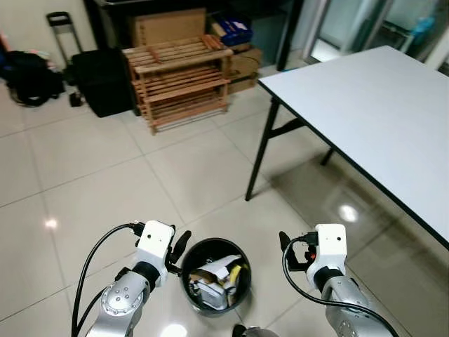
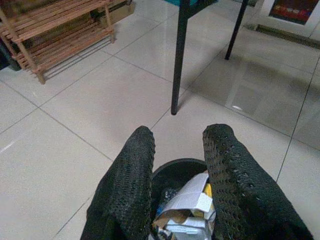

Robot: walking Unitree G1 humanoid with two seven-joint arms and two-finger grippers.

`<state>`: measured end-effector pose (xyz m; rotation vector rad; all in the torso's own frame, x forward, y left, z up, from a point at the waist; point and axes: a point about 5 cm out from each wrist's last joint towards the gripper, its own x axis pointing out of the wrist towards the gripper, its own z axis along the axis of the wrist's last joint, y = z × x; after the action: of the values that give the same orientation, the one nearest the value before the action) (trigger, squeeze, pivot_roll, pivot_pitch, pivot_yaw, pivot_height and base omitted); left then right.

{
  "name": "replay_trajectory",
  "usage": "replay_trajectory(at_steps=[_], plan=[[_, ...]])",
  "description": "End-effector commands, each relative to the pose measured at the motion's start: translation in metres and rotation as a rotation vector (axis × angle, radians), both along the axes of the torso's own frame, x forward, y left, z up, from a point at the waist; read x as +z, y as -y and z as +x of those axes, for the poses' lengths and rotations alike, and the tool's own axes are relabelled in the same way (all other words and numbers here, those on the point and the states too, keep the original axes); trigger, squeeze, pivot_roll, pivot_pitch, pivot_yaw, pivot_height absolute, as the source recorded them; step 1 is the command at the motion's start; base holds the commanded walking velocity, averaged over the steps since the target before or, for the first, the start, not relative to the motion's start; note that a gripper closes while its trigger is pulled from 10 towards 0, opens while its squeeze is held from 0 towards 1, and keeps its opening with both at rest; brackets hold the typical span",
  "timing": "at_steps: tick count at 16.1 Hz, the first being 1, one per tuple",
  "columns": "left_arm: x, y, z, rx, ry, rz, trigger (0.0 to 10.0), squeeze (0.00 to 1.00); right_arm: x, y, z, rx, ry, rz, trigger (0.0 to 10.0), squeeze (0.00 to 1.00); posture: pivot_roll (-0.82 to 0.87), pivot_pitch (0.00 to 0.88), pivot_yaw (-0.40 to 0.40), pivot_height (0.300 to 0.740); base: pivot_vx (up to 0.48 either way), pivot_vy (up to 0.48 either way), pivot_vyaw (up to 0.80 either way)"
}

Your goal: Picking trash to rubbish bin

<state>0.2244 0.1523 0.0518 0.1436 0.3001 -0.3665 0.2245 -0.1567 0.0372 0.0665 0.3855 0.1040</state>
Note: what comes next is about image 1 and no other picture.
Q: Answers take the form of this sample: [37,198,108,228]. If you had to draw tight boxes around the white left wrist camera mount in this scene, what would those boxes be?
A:
[135,220,175,272]

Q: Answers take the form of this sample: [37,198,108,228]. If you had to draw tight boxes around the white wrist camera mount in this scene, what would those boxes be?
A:
[135,220,175,272]
[307,224,348,276]

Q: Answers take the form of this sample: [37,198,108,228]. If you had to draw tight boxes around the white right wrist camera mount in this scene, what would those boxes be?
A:
[307,224,348,276]

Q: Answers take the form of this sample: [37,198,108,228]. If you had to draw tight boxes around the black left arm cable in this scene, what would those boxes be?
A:
[71,223,145,337]

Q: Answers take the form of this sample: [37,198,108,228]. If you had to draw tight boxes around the white folding table black legs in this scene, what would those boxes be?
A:
[245,46,449,251]

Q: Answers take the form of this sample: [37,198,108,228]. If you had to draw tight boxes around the black trolley handle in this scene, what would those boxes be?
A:
[46,11,78,68]

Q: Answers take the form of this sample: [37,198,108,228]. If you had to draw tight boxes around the black round rubbish bin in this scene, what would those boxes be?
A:
[180,238,253,315]

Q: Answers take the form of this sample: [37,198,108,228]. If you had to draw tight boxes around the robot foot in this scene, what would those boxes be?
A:
[232,324,269,337]

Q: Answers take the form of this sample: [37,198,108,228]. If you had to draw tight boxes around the white crumpled paper trash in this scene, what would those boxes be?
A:
[198,256,242,284]

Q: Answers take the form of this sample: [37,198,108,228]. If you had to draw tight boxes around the black backpack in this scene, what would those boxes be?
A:
[2,50,66,108]

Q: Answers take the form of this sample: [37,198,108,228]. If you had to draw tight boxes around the blue printed box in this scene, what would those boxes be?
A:
[213,15,254,47]

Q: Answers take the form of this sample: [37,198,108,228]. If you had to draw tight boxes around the small brown cardboard box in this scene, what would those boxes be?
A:
[226,46,264,94]

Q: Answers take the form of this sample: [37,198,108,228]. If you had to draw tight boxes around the glass sliding door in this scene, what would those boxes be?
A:
[284,0,449,72]

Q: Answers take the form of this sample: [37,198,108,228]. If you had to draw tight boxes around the wooden slatted shoe rack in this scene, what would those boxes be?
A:
[122,34,234,135]

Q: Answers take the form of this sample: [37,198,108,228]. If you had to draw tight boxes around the yellow trash wrapper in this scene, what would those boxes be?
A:
[226,264,243,293]

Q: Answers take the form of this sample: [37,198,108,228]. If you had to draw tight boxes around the black suitcase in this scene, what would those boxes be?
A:
[69,48,135,119]

